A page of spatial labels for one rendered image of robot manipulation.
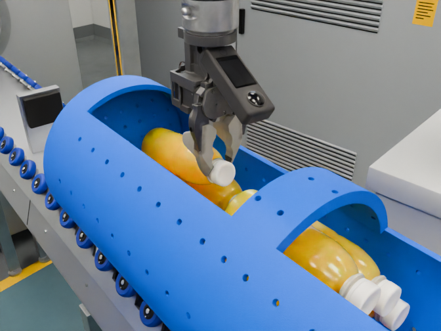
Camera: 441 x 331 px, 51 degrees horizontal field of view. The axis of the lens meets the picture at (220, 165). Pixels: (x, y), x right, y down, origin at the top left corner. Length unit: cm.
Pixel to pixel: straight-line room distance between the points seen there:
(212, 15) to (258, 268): 32
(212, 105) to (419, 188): 31
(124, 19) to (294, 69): 105
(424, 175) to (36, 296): 179
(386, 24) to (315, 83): 43
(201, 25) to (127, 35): 85
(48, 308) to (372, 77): 166
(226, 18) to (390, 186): 34
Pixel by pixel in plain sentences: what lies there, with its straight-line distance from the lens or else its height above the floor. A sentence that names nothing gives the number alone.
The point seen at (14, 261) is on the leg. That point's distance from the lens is 228.
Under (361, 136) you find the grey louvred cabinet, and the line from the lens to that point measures 215.
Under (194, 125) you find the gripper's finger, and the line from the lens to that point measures 63.
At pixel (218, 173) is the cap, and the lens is 68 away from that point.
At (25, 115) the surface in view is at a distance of 122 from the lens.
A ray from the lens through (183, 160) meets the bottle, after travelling 72.
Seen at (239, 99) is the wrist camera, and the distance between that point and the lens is 57.
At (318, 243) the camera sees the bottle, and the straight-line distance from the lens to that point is 50.
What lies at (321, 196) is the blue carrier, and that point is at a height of 123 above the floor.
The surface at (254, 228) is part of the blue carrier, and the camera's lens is 46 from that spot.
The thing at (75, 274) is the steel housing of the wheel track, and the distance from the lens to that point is 94.
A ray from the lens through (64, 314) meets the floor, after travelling 209.
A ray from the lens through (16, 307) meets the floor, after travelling 219.
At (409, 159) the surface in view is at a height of 115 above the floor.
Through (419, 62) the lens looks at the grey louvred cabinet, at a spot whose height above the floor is 94.
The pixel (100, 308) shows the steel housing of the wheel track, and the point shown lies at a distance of 87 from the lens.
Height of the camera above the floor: 150
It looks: 31 degrees down
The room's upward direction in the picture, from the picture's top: straight up
